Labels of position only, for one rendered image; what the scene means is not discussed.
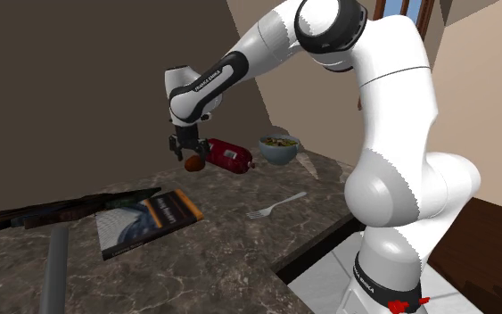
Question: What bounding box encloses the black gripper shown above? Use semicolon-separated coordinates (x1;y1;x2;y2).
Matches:
168;124;211;169

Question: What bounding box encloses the brown egg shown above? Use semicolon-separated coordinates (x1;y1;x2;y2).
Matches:
184;154;206;173

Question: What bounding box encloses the dark red sausage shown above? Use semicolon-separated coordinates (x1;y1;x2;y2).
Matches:
204;137;257;176

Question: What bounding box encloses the dark book with orange stripe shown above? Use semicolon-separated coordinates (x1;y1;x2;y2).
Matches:
95;188;205;261

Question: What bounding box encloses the blue bowl of salad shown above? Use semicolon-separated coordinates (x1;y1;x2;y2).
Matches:
258;134;301;167

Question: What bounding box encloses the silver fork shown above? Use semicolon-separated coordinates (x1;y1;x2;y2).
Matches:
245;191;309;220

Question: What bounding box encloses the grey cylinder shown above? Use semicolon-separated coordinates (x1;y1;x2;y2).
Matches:
37;224;70;314

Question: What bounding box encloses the brown framed window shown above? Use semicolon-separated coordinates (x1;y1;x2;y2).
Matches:
372;0;437;41

